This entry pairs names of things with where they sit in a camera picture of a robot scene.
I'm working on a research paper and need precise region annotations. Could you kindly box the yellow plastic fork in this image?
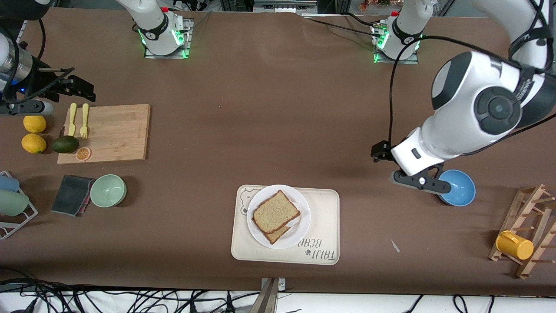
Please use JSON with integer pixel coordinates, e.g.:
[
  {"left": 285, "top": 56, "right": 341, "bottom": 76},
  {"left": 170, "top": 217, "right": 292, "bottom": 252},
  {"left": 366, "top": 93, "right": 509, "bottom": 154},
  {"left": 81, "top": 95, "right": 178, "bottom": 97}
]
[{"left": 80, "top": 103, "right": 90, "bottom": 140}]

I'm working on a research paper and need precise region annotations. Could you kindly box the aluminium frame rail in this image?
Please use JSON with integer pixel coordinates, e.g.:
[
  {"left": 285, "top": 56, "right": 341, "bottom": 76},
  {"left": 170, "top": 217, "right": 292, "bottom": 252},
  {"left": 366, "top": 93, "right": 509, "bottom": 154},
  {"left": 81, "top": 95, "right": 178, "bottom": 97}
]
[{"left": 253, "top": 0, "right": 318, "bottom": 14}]

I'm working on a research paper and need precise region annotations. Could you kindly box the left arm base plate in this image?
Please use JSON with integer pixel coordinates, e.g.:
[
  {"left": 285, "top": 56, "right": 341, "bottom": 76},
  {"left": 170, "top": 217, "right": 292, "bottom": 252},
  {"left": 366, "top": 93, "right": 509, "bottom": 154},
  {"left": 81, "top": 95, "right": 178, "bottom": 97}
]
[{"left": 373, "top": 20, "right": 420, "bottom": 65}]

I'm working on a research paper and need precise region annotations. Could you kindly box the mint green bowl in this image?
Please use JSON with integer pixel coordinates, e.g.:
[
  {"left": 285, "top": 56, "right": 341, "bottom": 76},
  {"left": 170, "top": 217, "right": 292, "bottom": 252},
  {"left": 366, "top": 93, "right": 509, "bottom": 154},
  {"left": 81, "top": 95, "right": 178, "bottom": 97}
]
[{"left": 90, "top": 174, "right": 128, "bottom": 208}]

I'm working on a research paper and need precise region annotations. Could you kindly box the dark grey folded cloth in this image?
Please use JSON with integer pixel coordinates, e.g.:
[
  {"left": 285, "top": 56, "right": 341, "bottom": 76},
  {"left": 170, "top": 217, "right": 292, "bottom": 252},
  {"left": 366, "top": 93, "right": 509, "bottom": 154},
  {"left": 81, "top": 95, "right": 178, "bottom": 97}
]
[{"left": 51, "top": 175, "right": 96, "bottom": 217}]

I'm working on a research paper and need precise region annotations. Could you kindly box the plain bread slice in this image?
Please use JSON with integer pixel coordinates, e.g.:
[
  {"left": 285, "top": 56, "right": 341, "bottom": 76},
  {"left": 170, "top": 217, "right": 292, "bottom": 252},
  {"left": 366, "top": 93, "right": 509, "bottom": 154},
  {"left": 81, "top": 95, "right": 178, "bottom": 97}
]
[{"left": 252, "top": 190, "right": 301, "bottom": 235}]

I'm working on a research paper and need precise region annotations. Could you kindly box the mint green cup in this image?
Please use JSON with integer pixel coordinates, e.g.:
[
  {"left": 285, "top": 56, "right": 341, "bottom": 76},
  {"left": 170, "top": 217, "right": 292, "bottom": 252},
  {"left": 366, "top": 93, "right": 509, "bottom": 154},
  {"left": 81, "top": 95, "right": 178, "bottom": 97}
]
[{"left": 0, "top": 190, "right": 30, "bottom": 217}]

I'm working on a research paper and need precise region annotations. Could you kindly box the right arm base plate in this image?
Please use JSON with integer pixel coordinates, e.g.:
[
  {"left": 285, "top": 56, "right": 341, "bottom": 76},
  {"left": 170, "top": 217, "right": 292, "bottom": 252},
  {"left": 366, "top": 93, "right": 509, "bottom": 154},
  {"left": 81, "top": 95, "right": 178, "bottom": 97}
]
[{"left": 144, "top": 17, "right": 194, "bottom": 60}]

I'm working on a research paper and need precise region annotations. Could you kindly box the black table cable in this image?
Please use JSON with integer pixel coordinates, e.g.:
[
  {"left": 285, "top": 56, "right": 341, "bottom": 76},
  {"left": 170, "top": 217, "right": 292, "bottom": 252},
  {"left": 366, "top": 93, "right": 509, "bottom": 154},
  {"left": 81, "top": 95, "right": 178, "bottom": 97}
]
[{"left": 302, "top": 13, "right": 384, "bottom": 38}]

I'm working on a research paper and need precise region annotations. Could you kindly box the bread slice under egg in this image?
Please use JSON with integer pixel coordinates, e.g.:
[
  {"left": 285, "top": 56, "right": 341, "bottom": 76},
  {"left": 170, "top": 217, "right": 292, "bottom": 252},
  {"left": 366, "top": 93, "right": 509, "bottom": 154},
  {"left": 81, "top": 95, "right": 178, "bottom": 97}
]
[{"left": 261, "top": 223, "right": 293, "bottom": 245}]

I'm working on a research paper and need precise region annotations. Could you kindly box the yellow mug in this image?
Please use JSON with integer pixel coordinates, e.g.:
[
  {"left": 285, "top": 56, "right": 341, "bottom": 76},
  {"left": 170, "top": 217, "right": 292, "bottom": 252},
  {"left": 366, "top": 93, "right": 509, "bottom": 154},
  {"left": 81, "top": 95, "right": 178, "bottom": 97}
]
[{"left": 496, "top": 230, "right": 535, "bottom": 261}]

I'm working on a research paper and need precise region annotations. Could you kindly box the white wire rack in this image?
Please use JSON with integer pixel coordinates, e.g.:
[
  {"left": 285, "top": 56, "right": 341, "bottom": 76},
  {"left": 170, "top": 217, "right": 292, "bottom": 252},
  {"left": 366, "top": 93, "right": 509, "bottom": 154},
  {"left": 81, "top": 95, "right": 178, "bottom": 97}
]
[{"left": 0, "top": 170, "right": 39, "bottom": 241}]

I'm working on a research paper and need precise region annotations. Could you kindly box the white round plate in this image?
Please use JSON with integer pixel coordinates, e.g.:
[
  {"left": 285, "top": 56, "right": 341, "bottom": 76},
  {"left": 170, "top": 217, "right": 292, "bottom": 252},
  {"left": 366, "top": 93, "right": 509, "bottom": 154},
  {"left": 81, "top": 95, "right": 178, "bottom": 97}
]
[{"left": 246, "top": 185, "right": 312, "bottom": 250}]

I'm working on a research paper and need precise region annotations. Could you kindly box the wooden cutting board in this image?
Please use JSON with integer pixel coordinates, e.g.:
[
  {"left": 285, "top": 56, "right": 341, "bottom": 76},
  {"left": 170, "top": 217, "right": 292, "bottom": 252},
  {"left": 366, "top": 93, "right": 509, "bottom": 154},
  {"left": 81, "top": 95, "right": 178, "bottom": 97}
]
[{"left": 57, "top": 103, "right": 152, "bottom": 165}]

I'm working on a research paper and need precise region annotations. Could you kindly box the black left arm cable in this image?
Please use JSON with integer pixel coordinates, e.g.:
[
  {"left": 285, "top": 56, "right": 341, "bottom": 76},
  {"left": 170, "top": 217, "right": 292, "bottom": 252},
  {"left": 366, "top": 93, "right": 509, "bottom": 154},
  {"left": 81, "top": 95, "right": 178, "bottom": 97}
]
[{"left": 387, "top": 0, "right": 556, "bottom": 158}]

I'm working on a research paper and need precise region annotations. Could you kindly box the black floor cable tangle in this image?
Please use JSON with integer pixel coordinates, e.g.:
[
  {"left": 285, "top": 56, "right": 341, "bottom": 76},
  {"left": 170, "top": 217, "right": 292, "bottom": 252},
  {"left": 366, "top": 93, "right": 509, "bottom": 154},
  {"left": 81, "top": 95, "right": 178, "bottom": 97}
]
[{"left": 0, "top": 278, "right": 261, "bottom": 313}]

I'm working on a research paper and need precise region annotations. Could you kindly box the cream bear print tray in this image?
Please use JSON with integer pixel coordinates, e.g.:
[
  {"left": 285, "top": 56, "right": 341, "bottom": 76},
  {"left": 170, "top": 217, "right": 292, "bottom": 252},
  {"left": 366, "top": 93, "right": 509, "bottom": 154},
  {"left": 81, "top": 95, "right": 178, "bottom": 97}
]
[{"left": 231, "top": 185, "right": 341, "bottom": 266}]

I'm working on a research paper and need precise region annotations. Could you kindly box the green avocado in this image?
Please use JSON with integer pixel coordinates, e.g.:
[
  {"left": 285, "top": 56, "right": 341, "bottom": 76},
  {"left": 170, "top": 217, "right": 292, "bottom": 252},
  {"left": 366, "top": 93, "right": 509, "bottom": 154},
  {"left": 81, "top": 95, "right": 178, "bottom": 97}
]
[{"left": 52, "top": 135, "right": 80, "bottom": 154}]

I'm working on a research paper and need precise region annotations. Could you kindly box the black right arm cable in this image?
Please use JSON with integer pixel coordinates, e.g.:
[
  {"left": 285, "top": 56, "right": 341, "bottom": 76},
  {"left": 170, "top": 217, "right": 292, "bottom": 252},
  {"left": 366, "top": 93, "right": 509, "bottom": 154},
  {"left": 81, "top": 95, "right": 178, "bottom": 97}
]
[{"left": 0, "top": 17, "right": 75, "bottom": 103}]

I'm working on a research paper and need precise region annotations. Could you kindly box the wooden mug rack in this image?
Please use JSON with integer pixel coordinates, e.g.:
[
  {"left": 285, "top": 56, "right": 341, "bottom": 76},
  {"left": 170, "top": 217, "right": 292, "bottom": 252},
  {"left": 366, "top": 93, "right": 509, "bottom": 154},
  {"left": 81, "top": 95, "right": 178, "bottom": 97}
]
[{"left": 488, "top": 184, "right": 556, "bottom": 280}]

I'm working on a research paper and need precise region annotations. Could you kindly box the yellow lemon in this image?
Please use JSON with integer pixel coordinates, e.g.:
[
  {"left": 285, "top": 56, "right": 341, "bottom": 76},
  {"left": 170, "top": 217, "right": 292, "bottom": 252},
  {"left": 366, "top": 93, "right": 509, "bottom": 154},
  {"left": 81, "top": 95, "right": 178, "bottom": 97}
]
[
  {"left": 21, "top": 133, "right": 47, "bottom": 155},
  {"left": 23, "top": 115, "right": 47, "bottom": 134}
]

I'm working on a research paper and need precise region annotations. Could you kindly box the pale blue cup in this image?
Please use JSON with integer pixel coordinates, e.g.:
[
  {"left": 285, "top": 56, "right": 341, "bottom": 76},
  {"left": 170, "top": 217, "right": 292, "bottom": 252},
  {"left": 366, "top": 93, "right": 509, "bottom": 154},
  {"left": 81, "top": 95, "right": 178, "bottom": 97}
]
[{"left": 0, "top": 175, "right": 21, "bottom": 193}]

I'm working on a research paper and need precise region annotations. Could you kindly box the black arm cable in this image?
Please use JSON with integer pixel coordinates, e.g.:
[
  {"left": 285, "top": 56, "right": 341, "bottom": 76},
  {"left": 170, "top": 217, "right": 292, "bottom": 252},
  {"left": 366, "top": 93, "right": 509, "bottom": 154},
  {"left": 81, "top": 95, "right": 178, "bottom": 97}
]
[
  {"left": 0, "top": 17, "right": 75, "bottom": 103},
  {"left": 387, "top": 0, "right": 556, "bottom": 158}
]

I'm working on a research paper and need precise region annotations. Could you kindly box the blue bowl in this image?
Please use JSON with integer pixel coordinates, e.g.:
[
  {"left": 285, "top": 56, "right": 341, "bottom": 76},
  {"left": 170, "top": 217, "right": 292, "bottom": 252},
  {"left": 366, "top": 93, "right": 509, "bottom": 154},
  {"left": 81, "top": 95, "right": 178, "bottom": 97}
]
[{"left": 437, "top": 170, "right": 477, "bottom": 207}]

